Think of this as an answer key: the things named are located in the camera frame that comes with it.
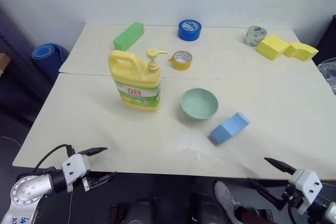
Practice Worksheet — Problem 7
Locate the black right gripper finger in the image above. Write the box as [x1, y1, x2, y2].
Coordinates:
[246, 177, 287, 212]
[263, 157, 296, 175]

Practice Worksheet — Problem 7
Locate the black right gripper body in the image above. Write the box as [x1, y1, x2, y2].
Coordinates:
[281, 182, 305, 210]

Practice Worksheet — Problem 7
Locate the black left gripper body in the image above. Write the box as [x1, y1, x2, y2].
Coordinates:
[82, 155, 93, 191]

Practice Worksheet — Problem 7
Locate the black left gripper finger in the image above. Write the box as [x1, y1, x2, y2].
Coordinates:
[77, 146, 109, 157]
[89, 170, 118, 190]

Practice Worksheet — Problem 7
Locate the yellow dish soap pump bottle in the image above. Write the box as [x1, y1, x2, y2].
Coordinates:
[108, 48, 169, 112]

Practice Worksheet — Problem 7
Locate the light green bowl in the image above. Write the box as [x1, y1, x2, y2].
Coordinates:
[180, 88, 219, 121]

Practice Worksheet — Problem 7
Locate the grey sneaker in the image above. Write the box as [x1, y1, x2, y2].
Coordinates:
[213, 180, 253, 224]

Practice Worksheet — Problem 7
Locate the dark rounded shape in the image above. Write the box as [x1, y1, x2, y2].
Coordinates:
[123, 197, 156, 224]
[193, 194, 229, 224]

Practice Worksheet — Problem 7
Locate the blue foam block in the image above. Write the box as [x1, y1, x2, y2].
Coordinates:
[209, 112, 252, 147]

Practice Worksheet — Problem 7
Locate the clear plastic bag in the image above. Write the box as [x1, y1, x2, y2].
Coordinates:
[317, 57, 336, 99]

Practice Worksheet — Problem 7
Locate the blue rolled foam mat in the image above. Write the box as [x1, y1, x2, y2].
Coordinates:
[31, 43, 70, 70]

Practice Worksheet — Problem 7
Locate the small yellow foam block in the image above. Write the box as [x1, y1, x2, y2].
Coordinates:
[284, 42, 320, 62]

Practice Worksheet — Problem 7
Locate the large yellow foam block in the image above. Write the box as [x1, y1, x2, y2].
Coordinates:
[256, 34, 290, 61]

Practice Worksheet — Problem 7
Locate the green foam block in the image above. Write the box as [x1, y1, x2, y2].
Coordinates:
[112, 22, 145, 51]

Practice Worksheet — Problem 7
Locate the brown cardboard box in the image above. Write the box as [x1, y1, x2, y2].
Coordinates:
[0, 52, 12, 78]

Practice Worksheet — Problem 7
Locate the yellow tape roll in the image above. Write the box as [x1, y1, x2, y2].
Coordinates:
[168, 50, 193, 71]

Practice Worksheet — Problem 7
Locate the clear tape roll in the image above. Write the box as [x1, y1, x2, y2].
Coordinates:
[245, 26, 268, 48]

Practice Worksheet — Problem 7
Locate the dark upright panel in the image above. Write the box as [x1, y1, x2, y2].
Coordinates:
[318, 15, 336, 63]

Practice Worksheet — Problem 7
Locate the blue tape roll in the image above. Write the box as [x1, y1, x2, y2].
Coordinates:
[177, 19, 202, 42]

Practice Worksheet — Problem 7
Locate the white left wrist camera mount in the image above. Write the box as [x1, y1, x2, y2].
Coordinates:
[61, 153, 91, 193]

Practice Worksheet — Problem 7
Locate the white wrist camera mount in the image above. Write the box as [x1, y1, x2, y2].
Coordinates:
[288, 169, 324, 216]
[61, 153, 91, 193]

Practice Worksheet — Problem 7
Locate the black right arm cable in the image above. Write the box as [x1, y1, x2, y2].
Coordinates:
[287, 203, 295, 224]

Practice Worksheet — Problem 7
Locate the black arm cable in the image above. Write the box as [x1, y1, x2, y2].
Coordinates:
[34, 144, 77, 170]
[287, 203, 295, 224]

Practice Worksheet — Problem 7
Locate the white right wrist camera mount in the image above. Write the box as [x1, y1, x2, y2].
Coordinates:
[288, 169, 324, 216]

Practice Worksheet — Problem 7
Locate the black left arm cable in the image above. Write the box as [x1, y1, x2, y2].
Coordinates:
[34, 144, 77, 170]

